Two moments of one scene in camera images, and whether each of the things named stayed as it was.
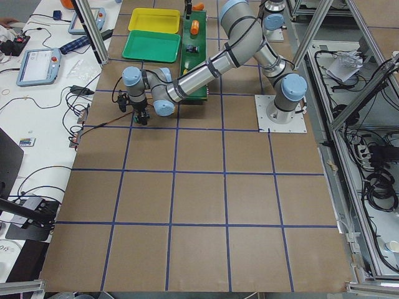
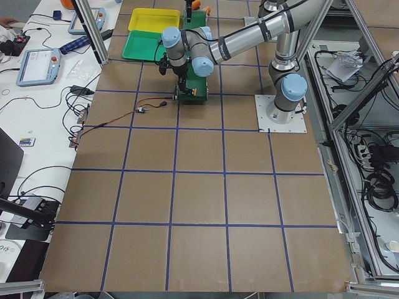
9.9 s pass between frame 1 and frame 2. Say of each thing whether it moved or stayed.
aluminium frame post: stayed
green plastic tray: stayed
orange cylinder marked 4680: moved
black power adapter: stayed
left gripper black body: moved
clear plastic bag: stayed
